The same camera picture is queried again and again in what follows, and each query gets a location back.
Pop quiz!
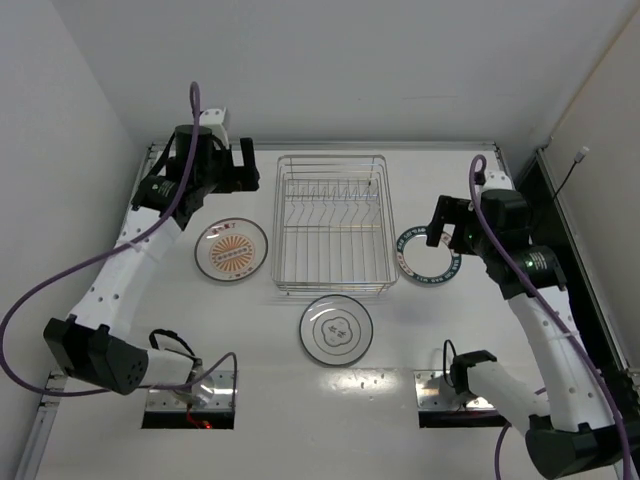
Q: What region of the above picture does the white wall plug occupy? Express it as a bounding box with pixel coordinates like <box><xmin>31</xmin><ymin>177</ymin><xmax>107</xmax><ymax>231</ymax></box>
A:
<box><xmin>574</xmin><ymin>146</ymin><xmax>589</xmax><ymax>164</ymax></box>

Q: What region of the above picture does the clear plate black rim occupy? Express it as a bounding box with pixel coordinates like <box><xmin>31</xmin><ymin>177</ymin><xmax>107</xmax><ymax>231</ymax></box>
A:
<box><xmin>298</xmin><ymin>294</ymin><xmax>374</xmax><ymax>367</ymax></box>

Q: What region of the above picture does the left steel base plate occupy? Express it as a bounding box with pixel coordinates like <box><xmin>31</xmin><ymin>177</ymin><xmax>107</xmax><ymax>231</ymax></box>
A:
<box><xmin>145</xmin><ymin>370</ymin><xmax>237</xmax><ymax>414</ymax></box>

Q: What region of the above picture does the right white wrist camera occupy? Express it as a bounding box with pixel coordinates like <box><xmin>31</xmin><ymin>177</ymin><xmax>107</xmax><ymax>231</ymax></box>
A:
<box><xmin>477</xmin><ymin>169</ymin><xmax>514</xmax><ymax>192</ymax></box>

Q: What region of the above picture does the steel base plate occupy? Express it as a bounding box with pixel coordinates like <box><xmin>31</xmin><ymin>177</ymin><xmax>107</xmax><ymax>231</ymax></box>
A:
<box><xmin>413</xmin><ymin>370</ymin><xmax>495</xmax><ymax>413</ymax></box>
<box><xmin>145</xmin><ymin>370</ymin><xmax>237</xmax><ymax>414</ymax></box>

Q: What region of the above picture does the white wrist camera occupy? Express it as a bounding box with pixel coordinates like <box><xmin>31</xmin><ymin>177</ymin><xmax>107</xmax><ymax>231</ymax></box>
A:
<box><xmin>199</xmin><ymin>107</ymin><xmax>230</xmax><ymax>149</ymax></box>
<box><xmin>477</xmin><ymin>169</ymin><xmax>514</xmax><ymax>192</ymax></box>

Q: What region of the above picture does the purple cable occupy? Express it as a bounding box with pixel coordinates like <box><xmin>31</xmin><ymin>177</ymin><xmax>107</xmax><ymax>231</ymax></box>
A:
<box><xmin>0</xmin><ymin>81</ymin><xmax>238</xmax><ymax>397</ymax></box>
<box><xmin>468</xmin><ymin>154</ymin><xmax>629</xmax><ymax>480</ymax></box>

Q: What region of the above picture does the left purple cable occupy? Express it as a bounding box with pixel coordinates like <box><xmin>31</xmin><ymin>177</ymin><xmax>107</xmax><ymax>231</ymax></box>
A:
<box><xmin>0</xmin><ymin>81</ymin><xmax>238</xmax><ymax>397</ymax></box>

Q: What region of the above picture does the steel wire dish rack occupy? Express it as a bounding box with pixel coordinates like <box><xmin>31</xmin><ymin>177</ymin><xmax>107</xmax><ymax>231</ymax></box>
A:
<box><xmin>272</xmin><ymin>154</ymin><xmax>399</xmax><ymax>295</ymax></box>

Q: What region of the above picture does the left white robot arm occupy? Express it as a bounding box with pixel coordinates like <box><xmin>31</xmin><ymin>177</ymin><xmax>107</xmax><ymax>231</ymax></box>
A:
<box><xmin>43</xmin><ymin>125</ymin><xmax>260</xmax><ymax>395</ymax></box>

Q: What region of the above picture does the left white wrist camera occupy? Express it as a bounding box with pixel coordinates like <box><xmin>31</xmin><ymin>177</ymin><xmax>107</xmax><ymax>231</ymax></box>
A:
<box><xmin>199</xmin><ymin>107</ymin><xmax>230</xmax><ymax>149</ymax></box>

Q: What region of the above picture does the dark green rimmed plate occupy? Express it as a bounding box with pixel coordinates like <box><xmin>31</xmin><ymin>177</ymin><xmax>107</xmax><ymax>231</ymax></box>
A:
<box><xmin>396</xmin><ymin>225</ymin><xmax>462</xmax><ymax>287</ymax></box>

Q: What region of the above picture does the right steel base plate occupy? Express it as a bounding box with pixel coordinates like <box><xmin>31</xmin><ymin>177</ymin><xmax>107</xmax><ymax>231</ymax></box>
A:
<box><xmin>413</xmin><ymin>370</ymin><xmax>495</xmax><ymax>413</ymax></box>

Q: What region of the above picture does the orange sunburst glass plate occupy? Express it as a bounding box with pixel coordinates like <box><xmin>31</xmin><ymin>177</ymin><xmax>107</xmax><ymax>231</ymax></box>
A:
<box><xmin>194</xmin><ymin>217</ymin><xmax>269</xmax><ymax>283</ymax></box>

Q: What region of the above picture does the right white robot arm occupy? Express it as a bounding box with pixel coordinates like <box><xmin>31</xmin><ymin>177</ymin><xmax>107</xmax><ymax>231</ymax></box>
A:
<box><xmin>426</xmin><ymin>189</ymin><xmax>639</xmax><ymax>479</ymax></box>

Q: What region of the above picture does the black wall cable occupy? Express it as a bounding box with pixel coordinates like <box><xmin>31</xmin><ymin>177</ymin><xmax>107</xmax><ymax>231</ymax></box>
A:
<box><xmin>551</xmin><ymin>159</ymin><xmax>581</xmax><ymax>202</ymax></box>

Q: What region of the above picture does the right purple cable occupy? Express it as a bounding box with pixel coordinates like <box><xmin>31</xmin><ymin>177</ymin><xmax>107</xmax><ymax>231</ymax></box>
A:
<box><xmin>468</xmin><ymin>154</ymin><xmax>629</xmax><ymax>480</ymax></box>

